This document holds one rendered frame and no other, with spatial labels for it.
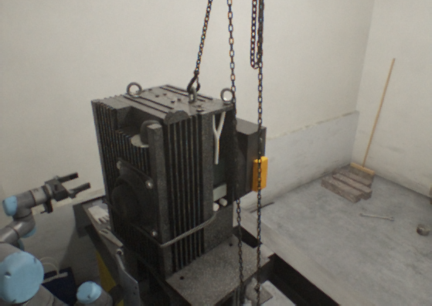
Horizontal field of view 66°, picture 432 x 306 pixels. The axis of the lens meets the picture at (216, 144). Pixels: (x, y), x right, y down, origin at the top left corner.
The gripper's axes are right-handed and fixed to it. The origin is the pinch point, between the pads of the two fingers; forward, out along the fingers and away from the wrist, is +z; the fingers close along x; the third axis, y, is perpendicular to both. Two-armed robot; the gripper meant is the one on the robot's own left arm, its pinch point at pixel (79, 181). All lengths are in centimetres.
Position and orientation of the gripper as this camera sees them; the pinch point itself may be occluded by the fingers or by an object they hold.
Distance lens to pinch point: 169.1
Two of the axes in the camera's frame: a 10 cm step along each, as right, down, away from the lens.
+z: 7.2, -2.8, 6.3
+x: -6.9, -2.9, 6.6
